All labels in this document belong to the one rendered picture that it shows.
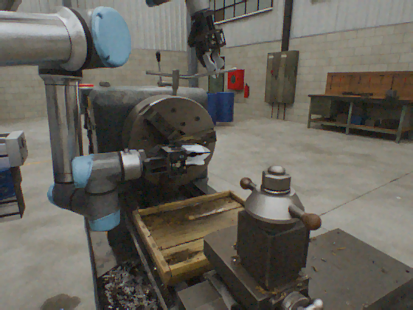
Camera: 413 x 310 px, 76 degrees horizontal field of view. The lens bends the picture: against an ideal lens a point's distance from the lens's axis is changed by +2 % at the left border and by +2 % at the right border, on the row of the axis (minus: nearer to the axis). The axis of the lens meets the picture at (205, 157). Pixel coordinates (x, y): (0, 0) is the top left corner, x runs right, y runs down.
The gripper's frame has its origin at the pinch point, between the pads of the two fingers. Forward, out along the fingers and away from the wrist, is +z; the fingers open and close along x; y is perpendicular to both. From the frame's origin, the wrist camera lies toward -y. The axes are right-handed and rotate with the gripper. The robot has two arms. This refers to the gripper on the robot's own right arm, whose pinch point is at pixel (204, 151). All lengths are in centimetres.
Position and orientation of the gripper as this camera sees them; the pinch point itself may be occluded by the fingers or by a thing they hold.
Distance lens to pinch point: 78.5
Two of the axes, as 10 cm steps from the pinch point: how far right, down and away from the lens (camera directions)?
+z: 9.0, -1.3, 4.2
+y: 4.4, 2.6, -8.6
